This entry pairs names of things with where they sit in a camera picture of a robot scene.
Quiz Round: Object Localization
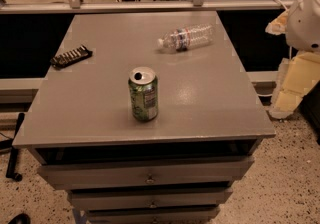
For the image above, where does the black stand leg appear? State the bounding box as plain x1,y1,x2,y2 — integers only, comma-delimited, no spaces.
6,113,25,182

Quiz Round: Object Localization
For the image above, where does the bottom grey drawer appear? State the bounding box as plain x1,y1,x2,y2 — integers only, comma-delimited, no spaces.
87,206,219,224

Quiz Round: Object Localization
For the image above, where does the grey drawer cabinet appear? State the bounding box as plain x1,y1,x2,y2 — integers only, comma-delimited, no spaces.
14,12,275,224

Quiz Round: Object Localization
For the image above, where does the top grey drawer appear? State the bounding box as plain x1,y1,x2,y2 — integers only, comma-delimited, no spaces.
38,156,254,190

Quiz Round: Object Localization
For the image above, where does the middle grey drawer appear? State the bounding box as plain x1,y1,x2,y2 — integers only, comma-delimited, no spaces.
68,187,232,210

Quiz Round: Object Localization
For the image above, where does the green soda can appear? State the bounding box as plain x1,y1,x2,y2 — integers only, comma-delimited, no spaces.
128,67,158,122

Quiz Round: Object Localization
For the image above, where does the black chip bag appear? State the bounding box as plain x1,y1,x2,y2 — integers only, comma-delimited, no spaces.
50,45,93,69

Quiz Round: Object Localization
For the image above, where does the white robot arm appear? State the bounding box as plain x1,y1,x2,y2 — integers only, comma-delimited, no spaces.
286,0,320,52

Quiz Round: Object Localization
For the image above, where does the grey drawer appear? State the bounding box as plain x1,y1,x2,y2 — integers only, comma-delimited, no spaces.
38,156,254,190
68,187,232,210
87,206,219,224

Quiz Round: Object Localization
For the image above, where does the clear plastic water bottle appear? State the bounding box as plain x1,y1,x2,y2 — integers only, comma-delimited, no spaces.
157,24,214,52

